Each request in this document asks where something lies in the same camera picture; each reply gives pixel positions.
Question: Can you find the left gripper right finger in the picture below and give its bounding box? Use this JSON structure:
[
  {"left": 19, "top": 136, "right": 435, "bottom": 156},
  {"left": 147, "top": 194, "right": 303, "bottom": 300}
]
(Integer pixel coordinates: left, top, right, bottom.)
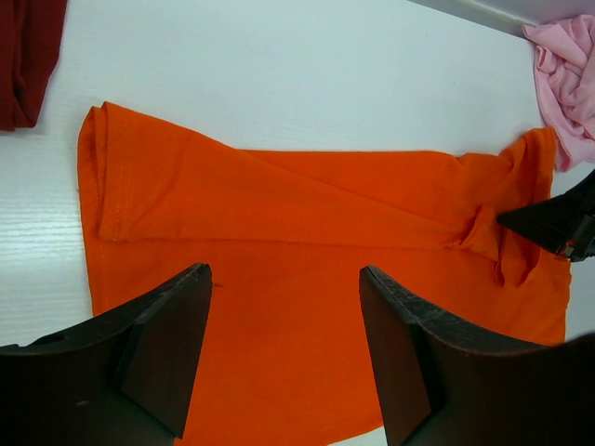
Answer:
[{"left": 359, "top": 267, "right": 594, "bottom": 445}]

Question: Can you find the dark red folded t-shirt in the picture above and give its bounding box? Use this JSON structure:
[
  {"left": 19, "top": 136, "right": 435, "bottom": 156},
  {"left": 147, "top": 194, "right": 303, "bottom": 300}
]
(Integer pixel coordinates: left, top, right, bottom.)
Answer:
[{"left": 1, "top": 0, "right": 68, "bottom": 131}]

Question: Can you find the orange t-shirt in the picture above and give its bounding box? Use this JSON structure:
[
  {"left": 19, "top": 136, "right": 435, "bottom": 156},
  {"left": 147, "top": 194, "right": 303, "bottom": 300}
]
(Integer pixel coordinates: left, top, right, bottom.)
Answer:
[{"left": 77, "top": 103, "right": 571, "bottom": 445}]

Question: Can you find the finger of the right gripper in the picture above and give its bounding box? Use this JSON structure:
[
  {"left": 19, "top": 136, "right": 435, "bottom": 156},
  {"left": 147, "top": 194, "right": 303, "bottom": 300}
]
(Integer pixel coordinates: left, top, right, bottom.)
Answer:
[{"left": 496, "top": 171, "right": 594, "bottom": 262}]

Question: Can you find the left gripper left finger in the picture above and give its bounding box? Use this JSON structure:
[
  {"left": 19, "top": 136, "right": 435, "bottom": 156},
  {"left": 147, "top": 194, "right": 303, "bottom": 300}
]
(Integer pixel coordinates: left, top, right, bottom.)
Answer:
[{"left": 1, "top": 264, "right": 212, "bottom": 445}]

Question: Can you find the pink crumpled t-shirt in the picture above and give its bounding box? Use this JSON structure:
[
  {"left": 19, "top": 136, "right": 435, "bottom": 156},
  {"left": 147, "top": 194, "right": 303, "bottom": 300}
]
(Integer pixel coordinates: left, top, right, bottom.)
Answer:
[{"left": 522, "top": 14, "right": 594, "bottom": 172}]

